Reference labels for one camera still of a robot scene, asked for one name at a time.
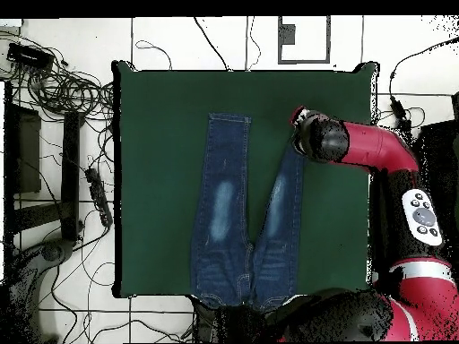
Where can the dark green table cloth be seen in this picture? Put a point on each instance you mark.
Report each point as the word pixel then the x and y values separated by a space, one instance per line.
pixel 161 143

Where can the grey square frame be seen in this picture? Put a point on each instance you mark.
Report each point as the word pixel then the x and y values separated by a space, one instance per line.
pixel 304 61

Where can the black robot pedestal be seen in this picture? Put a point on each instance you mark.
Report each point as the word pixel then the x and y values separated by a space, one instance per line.
pixel 229 322

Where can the black power strip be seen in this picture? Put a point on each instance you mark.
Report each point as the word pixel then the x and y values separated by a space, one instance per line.
pixel 98 195

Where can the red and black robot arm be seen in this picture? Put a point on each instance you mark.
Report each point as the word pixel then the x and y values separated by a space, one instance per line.
pixel 376 147

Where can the dark grey stand base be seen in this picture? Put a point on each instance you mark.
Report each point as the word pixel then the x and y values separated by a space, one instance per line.
pixel 57 251

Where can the black metal frame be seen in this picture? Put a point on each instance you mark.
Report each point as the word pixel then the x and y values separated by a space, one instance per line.
pixel 444 143
pixel 70 161

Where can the blue denim jeans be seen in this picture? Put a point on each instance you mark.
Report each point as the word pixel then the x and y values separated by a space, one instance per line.
pixel 222 258

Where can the black flat device box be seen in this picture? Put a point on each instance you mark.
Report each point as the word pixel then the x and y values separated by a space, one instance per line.
pixel 28 56

